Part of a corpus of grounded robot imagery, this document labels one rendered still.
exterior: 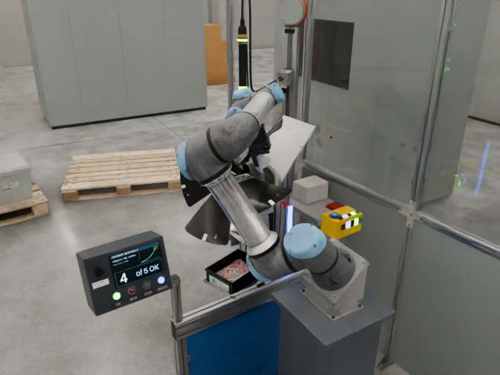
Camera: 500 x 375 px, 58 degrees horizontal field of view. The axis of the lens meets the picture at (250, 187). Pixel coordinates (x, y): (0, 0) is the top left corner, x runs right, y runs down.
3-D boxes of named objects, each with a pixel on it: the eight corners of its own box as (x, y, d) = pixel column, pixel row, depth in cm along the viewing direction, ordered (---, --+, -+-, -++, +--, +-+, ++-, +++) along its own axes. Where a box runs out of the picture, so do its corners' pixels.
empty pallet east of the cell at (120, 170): (175, 159, 570) (174, 147, 564) (182, 191, 481) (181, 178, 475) (75, 167, 545) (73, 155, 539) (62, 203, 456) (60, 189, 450)
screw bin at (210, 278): (238, 260, 215) (237, 248, 212) (265, 274, 205) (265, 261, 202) (204, 281, 200) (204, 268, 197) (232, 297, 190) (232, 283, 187)
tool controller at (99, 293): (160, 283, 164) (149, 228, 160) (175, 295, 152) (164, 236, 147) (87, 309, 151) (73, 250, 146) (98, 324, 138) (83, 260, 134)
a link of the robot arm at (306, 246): (339, 267, 139) (318, 246, 131) (301, 279, 145) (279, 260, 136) (335, 235, 147) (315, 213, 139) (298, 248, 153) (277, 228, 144)
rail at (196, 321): (342, 262, 219) (344, 248, 216) (348, 265, 216) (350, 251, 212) (172, 335, 173) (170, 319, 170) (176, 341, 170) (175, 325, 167)
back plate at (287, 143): (204, 213, 255) (203, 212, 254) (270, 110, 256) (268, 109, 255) (258, 256, 215) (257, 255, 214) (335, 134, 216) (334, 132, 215)
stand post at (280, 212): (275, 327, 291) (280, 158, 243) (284, 335, 284) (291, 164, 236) (270, 329, 288) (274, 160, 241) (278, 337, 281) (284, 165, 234)
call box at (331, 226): (345, 224, 215) (347, 204, 210) (361, 233, 207) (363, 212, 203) (320, 234, 206) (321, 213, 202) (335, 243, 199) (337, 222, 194)
